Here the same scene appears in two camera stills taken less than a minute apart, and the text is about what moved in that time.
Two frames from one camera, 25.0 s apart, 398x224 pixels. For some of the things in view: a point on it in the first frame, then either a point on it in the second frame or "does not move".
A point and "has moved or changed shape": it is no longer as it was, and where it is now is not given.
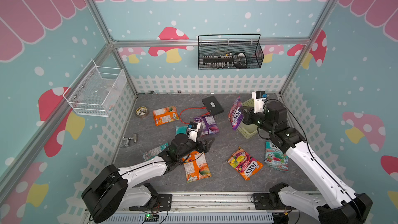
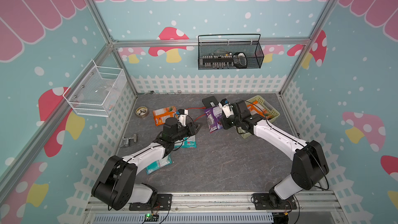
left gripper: [205, 148] to [191, 128]
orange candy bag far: [165, 115] does not move
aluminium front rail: [214, 208] does not move
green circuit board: [151, 217] does not move
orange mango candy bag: [196, 167] has moved or changed shape
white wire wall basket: [96, 92] does not move
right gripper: [248, 115] to [225, 124]
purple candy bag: [208, 125] has moved or changed shape
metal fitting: [128, 139] does not move
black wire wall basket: [231, 55] does not move
